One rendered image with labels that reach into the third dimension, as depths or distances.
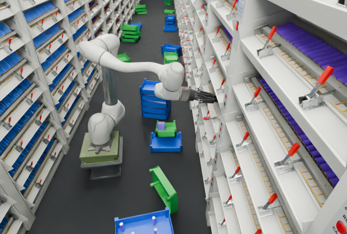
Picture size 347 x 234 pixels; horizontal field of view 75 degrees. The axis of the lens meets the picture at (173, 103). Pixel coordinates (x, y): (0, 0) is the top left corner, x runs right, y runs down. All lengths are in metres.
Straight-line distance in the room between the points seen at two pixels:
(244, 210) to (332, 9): 0.79
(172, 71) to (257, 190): 0.70
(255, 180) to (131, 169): 1.41
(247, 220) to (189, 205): 0.93
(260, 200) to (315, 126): 0.40
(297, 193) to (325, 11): 0.39
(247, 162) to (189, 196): 1.07
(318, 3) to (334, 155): 0.27
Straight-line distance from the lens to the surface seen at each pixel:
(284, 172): 0.66
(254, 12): 0.90
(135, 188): 1.99
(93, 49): 1.53
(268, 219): 0.81
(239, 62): 0.95
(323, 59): 0.67
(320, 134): 0.49
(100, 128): 1.79
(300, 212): 0.61
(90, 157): 1.91
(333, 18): 0.49
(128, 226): 1.47
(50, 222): 2.02
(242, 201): 1.06
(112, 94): 1.83
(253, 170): 0.91
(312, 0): 0.54
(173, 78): 1.23
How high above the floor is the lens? 1.61
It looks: 34 degrees down
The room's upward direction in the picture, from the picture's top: 1 degrees clockwise
